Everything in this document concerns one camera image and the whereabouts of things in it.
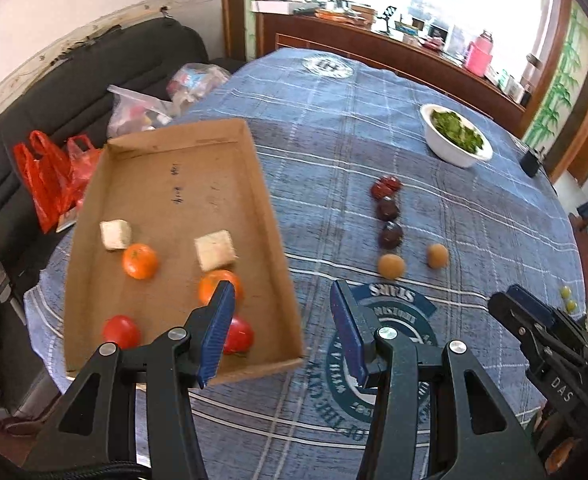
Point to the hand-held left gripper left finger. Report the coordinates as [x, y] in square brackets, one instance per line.
[216, 335]

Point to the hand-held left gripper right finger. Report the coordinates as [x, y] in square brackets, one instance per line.
[346, 332]

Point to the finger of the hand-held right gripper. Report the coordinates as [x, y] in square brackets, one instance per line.
[529, 301]
[514, 316]

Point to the red tomato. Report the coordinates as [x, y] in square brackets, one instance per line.
[242, 336]
[121, 332]

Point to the orange mandarin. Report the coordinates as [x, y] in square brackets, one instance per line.
[140, 261]
[211, 285]

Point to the tan round fruit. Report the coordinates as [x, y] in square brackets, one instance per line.
[391, 265]
[437, 255]

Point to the dark purple plum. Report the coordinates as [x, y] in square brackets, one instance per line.
[390, 235]
[388, 208]

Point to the cardboard tray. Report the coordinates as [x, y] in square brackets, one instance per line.
[184, 195]

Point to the small dark red fruit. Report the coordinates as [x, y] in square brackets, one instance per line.
[394, 183]
[379, 190]

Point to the green grape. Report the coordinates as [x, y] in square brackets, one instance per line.
[565, 291]
[571, 304]

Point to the white foam cube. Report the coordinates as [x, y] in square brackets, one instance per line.
[115, 235]
[215, 251]

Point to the small black box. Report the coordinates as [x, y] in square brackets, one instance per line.
[530, 164]

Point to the white bowl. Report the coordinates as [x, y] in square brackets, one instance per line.
[444, 149]

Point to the green leafy vegetables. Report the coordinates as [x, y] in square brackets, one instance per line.
[456, 127]

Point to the red plastic bag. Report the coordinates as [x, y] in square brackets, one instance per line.
[39, 180]
[81, 160]

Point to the clear plastic bag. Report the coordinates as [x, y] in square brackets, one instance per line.
[196, 82]
[134, 115]

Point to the pink thermos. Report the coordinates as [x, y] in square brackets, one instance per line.
[478, 57]

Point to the black sofa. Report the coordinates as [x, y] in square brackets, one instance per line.
[74, 90]

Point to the black phone stand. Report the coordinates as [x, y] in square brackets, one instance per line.
[389, 12]

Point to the bamboo wall painting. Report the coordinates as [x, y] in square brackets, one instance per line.
[559, 95]

